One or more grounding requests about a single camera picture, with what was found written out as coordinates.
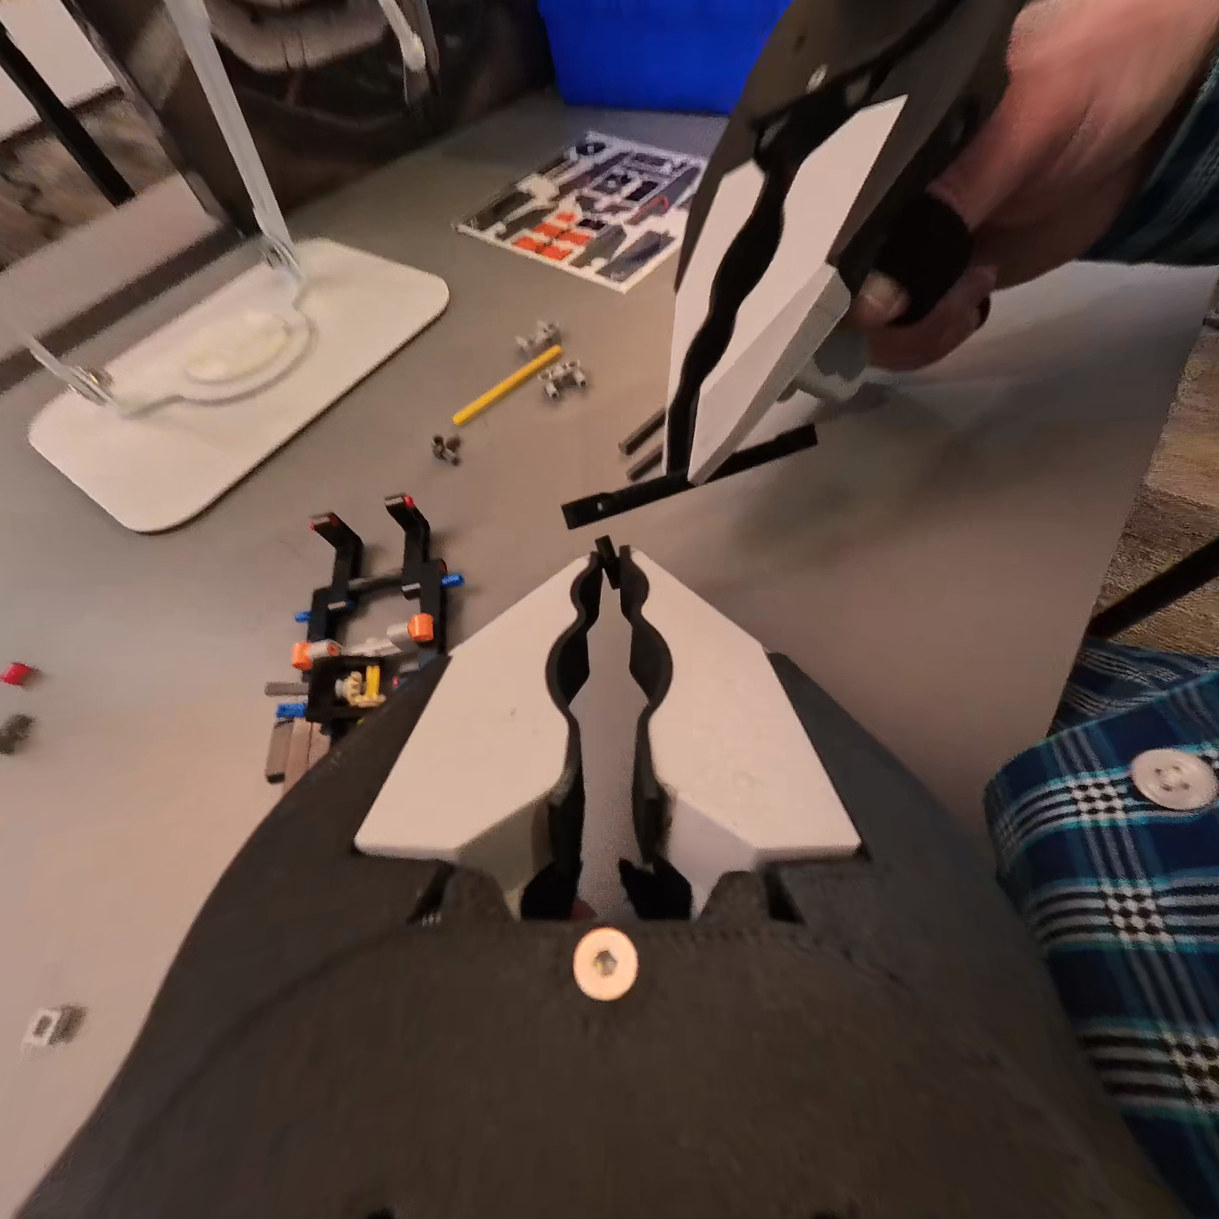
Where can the black metal table leg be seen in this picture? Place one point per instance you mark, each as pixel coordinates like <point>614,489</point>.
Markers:
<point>1163,585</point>

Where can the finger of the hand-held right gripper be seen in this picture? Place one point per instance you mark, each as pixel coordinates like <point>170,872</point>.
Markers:
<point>705,276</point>
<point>801,267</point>

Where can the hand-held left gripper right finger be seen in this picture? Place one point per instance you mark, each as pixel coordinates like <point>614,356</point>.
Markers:
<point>744,745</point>

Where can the red round lego piece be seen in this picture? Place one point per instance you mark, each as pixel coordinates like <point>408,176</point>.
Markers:
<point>14,675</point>

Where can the yellow lego axle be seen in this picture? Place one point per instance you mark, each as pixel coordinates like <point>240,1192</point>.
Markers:
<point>507,386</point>

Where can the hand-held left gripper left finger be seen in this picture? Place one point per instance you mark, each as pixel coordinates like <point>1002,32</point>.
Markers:
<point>458,745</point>

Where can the small white lego piece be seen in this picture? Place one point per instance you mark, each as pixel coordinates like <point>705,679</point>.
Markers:
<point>51,1029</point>

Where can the black lego chassis assembly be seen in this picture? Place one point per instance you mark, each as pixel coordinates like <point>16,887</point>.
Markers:
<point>334,590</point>

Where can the black metal bar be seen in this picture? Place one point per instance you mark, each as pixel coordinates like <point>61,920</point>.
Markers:
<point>69,115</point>

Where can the lego sticker sheet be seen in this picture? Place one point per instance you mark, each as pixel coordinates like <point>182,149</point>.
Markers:
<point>574,220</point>

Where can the person's right hand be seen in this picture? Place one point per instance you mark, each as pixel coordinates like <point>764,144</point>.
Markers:
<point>1067,144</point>

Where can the black lego pin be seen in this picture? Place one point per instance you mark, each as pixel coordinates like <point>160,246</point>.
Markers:
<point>605,551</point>

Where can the light grey pinned lego connector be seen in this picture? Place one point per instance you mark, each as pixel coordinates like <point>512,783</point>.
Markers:
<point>564,377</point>

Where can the dark grey lego connector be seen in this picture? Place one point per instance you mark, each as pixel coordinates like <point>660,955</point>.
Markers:
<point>444,448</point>

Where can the black lego rack gear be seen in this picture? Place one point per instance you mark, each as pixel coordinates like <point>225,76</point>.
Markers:
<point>619,498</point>

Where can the blue plastic bin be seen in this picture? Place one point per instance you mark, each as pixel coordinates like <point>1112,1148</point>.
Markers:
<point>659,58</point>

